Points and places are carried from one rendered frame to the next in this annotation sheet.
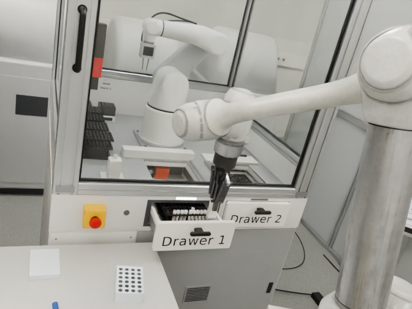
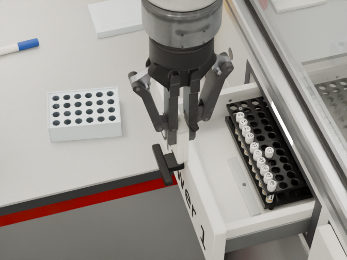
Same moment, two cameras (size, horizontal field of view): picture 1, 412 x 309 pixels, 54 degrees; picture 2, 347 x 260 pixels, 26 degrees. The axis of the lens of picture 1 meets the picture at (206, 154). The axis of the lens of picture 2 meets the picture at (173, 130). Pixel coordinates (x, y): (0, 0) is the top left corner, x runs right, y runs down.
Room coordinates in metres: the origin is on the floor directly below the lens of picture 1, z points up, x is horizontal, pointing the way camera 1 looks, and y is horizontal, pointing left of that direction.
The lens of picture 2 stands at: (1.28, -0.69, 1.77)
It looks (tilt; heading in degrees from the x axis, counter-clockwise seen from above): 50 degrees down; 99
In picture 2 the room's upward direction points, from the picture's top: straight up
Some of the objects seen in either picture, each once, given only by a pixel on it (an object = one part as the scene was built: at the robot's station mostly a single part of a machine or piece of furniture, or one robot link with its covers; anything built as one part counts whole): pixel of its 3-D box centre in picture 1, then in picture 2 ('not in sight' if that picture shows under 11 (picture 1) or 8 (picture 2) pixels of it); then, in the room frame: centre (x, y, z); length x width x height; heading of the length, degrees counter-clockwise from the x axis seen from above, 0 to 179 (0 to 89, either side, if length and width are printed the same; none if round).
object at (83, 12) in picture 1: (80, 40); not in sight; (1.12, 0.41, 1.45); 0.05 x 0.03 x 0.19; 25
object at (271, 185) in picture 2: not in sight; (270, 192); (1.32, -0.06, 0.89); 0.01 x 0.01 x 0.05
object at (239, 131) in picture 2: (187, 214); (251, 146); (1.29, 0.02, 0.90); 0.18 x 0.02 x 0.01; 115
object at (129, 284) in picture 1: (129, 283); (84, 113); (1.00, 0.14, 0.78); 0.12 x 0.08 x 0.04; 15
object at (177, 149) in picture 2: (213, 209); (177, 140); (1.19, -0.06, 0.99); 0.03 x 0.01 x 0.07; 115
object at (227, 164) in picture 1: (223, 167); (181, 54); (1.19, -0.06, 1.15); 0.08 x 0.07 x 0.09; 25
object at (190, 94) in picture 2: (217, 183); (190, 91); (1.20, -0.06, 1.08); 0.04 x 0.01 x 0.11; 115
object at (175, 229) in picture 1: (195, 235); (187, 171); (1.20, -0.03, 0.87); 0.29 x 0.02 x 0.11; 115
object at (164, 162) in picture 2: (199, 232); (170, 162); (1.17, -0.04, 0.91); 0.07 x 0.04 x 0.01; 115
